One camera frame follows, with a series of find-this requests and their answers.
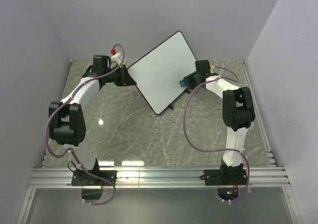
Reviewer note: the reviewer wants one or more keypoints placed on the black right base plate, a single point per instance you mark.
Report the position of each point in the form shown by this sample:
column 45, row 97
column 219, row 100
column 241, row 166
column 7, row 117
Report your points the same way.
column 215, row 177

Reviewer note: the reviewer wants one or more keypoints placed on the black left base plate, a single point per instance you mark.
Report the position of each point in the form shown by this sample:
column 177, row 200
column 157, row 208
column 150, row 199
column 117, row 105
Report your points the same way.
column 80, row 178

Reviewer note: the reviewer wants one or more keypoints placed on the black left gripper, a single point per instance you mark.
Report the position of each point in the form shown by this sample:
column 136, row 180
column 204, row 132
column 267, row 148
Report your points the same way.
column 125, row 79

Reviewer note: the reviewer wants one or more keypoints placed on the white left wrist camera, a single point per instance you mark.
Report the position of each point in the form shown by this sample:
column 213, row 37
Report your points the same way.
column 116, row 56

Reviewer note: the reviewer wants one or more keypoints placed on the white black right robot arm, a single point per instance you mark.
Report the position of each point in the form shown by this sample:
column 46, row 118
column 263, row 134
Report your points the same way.
column 237, row 113

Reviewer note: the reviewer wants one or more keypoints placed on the blue whiteboard eraser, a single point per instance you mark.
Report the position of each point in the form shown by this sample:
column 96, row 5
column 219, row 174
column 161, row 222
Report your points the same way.
column 183, row 83

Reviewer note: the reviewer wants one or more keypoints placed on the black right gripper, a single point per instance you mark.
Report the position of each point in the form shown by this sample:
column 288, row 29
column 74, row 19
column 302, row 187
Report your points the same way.
column 190, row 85

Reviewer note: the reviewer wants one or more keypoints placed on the aluminium mounting rail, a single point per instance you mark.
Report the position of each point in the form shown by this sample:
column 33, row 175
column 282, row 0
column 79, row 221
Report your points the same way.
column 155, row 177

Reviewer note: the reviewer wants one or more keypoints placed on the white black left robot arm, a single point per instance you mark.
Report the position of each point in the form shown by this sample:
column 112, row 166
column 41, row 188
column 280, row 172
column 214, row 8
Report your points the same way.
column 66, row 124

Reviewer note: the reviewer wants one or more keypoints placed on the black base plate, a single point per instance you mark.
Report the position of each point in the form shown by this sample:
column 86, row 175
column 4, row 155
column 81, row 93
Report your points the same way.
column 215, row 177
column 80, row 178

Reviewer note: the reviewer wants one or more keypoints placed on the white board black frame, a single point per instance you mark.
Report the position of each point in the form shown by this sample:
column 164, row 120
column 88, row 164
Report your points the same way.
column 157, row 74

